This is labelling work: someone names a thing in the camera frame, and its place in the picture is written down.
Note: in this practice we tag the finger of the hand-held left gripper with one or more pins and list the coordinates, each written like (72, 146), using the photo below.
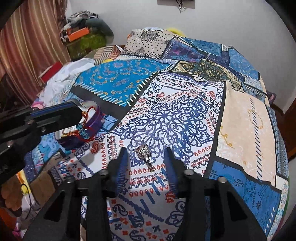
(55, 126)
(55, 109)

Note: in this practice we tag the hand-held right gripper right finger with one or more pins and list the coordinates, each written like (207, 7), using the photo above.
(172, 171)

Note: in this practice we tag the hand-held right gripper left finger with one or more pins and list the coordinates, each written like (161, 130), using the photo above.
(120, 171)

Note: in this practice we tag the purple heart-shaped tin box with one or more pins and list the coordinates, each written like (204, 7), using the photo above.
(94, 117)

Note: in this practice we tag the person's left hand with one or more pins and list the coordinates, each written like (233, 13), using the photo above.
(11, 194)

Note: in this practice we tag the white cloth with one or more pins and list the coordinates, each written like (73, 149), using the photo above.
(67, 74)

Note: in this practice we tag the red box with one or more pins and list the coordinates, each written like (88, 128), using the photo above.
(52, 70)

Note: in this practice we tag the patchwork blanket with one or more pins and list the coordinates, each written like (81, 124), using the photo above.
(185, 104)

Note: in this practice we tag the striped pink curtain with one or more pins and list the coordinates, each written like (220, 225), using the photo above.
(32, 41)

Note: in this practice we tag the brown striped cloth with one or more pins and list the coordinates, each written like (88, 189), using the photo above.
(106, 54)

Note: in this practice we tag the orange box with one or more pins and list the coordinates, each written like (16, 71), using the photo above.
(77, 34)

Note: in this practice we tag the grey pillow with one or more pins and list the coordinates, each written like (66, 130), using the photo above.
(103, 26)

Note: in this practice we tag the dark bag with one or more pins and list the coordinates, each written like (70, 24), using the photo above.
(271, 97)

